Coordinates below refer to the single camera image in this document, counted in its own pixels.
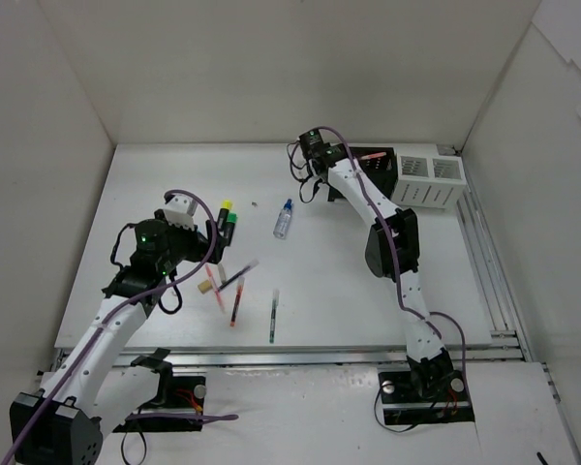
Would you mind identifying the orange translucent highlighter pen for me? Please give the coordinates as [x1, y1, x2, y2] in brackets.
[359, 152, 387, 161]

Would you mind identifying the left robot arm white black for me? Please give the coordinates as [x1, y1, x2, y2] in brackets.
[2, 207, 236, 464]

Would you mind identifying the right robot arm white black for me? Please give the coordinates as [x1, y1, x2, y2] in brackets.
[295, 126, 454, 400]

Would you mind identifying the white eraser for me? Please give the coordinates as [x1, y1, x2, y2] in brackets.
[217, 263, 227, 284]

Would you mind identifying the tan cork block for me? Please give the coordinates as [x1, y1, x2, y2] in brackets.
[198, 280, 213, 295]

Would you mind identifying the green cap highlighter marker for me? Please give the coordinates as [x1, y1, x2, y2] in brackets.
[224, 212, 237, 245]

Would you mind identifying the yellow cap highlighter marker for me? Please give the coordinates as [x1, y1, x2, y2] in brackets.
[217, 200, 232, 231]

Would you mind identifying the pink translucent pen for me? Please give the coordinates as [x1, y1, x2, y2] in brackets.
[204, 263, 226, 313]

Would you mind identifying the red ink pen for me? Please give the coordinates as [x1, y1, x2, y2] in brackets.
[229, 276, 245, 327]

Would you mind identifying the black ink pen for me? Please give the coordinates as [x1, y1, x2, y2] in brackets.
[219, 260, 259, 292]

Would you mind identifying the small blue cap spray bottle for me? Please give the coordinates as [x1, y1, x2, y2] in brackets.
[273, 199, 293, 239]

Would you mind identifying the green ink pen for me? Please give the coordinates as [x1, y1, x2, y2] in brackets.
[268, 289, 280, 344]

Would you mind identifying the black slotted pen holder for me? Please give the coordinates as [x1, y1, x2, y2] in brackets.
[321, 143, 397, 202]

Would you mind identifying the white slotted pen holder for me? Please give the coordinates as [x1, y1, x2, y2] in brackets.
[391, 155, 467, 210]

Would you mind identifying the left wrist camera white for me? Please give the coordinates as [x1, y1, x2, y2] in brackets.
[163, 194, 198, 231]

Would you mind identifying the aluminium rail front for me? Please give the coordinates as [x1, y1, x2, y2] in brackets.
[52, 344, 524, 372]

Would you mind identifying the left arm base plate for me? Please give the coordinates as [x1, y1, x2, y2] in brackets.
[113, 374, 206, 433]

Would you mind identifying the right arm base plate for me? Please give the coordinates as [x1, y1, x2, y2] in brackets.
[374, 369, 475, 434]

